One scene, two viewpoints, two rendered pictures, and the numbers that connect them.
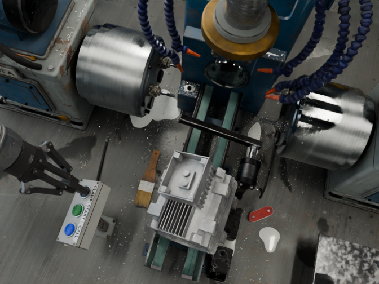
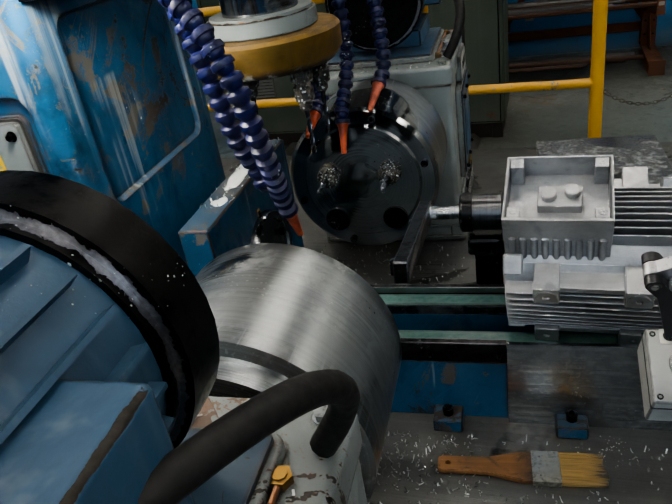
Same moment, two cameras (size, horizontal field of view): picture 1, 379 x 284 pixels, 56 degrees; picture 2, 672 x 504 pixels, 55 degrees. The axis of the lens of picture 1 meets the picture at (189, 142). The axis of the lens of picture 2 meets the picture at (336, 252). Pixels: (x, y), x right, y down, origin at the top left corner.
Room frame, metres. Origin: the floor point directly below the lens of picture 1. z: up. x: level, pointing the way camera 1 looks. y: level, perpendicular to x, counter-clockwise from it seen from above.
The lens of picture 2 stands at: (0.39, 0.71, 1.47)
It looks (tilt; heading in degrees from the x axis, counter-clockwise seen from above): 29 degrees down; 279
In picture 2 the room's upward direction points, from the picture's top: 10 degrees counter-clockwise
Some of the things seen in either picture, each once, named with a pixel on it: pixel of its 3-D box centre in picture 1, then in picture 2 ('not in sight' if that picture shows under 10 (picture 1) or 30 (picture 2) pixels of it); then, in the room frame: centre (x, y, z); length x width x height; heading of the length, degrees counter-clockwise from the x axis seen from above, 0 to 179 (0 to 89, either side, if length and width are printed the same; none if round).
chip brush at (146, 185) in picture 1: (149, 178); (520, 467); (0.31, 0.12, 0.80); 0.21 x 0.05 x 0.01; 174
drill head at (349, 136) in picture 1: (328, 125); (375, 153); (0.48, -0.40, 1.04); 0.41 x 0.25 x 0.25; 82
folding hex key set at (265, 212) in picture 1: (260, 214); not in sight; (0.24, -0.27, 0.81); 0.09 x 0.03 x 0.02; 119
